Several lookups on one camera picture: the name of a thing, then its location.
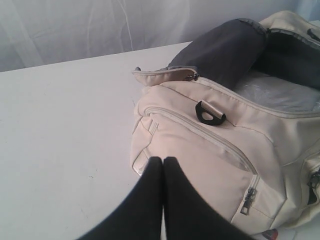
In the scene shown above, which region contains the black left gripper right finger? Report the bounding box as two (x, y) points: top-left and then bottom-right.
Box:
(163, 157), (252, 240)

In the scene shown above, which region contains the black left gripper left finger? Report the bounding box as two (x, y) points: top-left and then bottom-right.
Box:
(80, 157), (164, 240)

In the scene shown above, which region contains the colourful plastic key tags bunch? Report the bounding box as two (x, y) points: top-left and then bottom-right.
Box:
(253, 229), (279, 240)

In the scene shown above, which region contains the cream fabric duffel bag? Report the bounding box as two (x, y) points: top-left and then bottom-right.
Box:
(130, 11), (320, 235)

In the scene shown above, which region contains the white backdrop curtain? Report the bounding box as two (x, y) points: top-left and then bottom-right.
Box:
(0, 0), (320, 72)

